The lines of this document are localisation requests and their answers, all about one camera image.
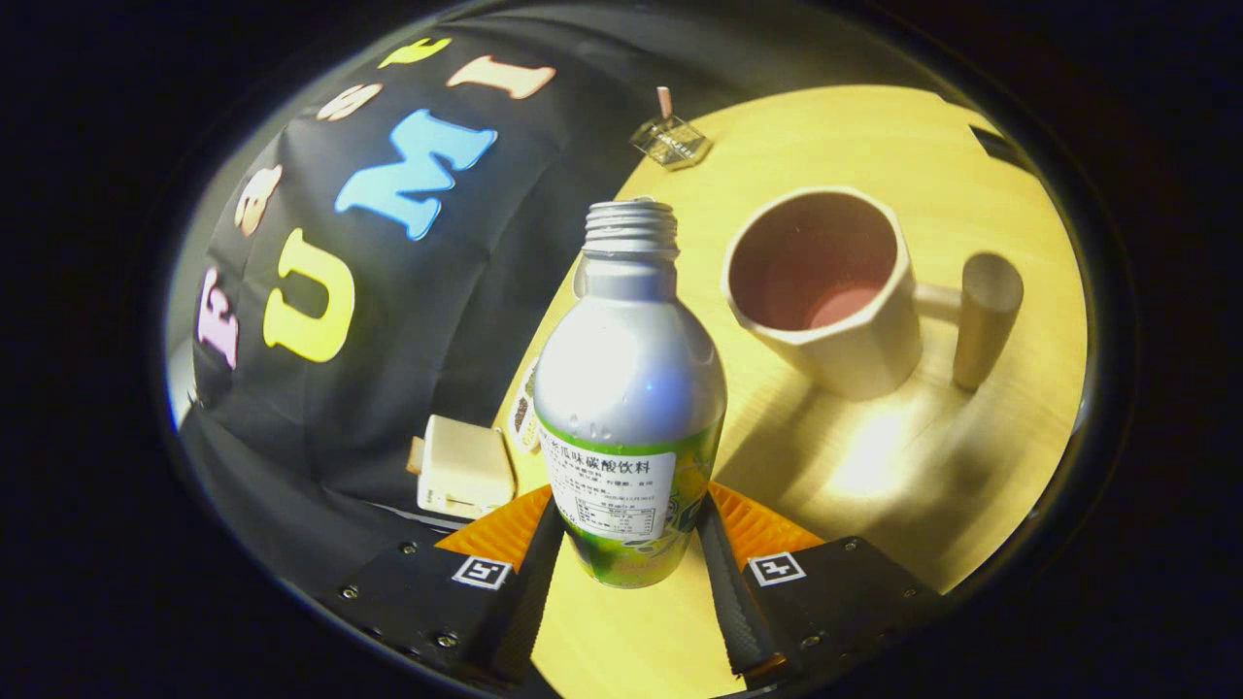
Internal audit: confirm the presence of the silver green juice bottle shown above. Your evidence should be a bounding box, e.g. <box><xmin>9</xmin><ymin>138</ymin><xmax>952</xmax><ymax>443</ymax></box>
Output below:
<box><xmin>533</xmin><ymin>199</ymin><xmax>727</xmax><ymax>590</ymax></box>

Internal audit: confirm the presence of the white divided dish of beans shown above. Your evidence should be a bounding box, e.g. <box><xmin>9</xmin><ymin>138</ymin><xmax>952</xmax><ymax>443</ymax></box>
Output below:
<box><xmin>510</xmin><ymin>357</ymin><xmax>543</xmax><ymax>455</ymax></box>

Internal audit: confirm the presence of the black backdrop cloth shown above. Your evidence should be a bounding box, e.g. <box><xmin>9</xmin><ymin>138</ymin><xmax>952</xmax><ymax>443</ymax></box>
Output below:
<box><xmin>180</xmin><ymin>15</ymin><xmax>826</xmax><ymax>583</ymax></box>

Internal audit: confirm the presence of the wire mesh holder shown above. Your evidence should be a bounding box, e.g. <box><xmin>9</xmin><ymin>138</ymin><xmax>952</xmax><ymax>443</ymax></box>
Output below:
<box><xmin>629</xmin><ymin>115</ymin><xmax>713</xmax><ymax>172</ymax></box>

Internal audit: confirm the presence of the beige cup with wooden handle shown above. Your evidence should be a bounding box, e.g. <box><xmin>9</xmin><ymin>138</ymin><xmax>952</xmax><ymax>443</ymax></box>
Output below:
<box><xmin>722</xmin><ymin>186</ymin><xmax>1025</xmax><ymax>402</ymax></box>

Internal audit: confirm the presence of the wooden table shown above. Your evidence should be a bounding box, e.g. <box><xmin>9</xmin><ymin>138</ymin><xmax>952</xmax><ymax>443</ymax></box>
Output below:
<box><xmin>490</xmin><ymin>84</ymin><xmax>1089</xmax><ymax>699</ymax></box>

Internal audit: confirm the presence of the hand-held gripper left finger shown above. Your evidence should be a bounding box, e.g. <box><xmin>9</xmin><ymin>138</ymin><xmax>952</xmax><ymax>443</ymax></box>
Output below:
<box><xmin>335</xmin><ymin>483</ymin><xmax>566</xmax><ymax>685</ymax></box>

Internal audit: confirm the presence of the white toaster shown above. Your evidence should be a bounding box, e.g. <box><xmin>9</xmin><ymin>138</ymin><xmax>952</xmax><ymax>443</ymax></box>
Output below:
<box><xmin>418</xmin><ymin>415</ymin><xmax>518</xmax><ymax>519</ymax></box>

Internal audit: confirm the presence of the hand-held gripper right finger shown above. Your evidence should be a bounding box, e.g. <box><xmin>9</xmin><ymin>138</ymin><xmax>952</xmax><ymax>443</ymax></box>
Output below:
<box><xmin>697</xmin><ymin>483</ymin><xmax>943</xmax><ymax>681</ymax></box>

